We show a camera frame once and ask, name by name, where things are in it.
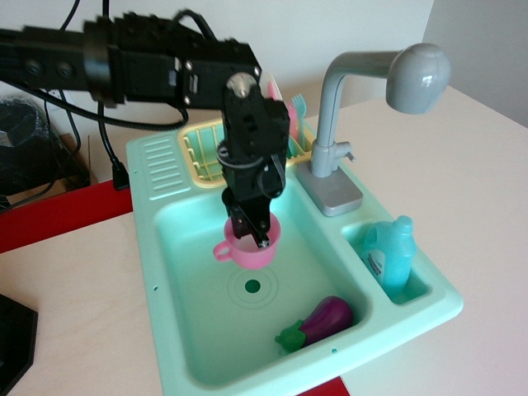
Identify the mint green toy sink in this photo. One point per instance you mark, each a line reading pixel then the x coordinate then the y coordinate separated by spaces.
pixel 214 323

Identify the red board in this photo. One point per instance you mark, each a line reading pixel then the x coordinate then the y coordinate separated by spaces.
pixel 63 213

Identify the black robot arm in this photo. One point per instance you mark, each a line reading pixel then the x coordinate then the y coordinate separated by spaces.
pixel 178 62

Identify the teal plastic fork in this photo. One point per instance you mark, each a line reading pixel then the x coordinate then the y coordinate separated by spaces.
pixel 301 108

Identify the pink plastic fork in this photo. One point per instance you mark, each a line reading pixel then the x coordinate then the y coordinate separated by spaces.
pixel 293 115

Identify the black bag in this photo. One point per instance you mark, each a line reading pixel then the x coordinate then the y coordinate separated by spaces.
pixel 32 154

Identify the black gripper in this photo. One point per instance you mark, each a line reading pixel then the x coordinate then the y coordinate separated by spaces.
pixel 251 186

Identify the white wall outlet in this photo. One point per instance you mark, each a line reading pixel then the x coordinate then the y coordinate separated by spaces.
pixel 59 95

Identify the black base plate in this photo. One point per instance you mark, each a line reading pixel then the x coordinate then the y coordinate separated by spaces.
pixel 18 339

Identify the yellow drying rack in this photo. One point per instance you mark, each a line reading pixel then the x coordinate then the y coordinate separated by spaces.
pixel 199 142

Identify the pink plastic cup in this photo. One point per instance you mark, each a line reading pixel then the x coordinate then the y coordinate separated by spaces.
pixel 244 251

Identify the grey toy faucet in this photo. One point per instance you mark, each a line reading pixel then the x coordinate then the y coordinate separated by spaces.
pixel 415 80

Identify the teal plastic plate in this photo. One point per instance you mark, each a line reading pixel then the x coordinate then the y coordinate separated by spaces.
pixel 291 148

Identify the blue detergent bottle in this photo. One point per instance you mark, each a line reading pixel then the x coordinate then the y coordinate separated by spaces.
pixel 388 251

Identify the purple toy eggplant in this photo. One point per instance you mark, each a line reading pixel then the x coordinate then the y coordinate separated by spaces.
pixel 331 315

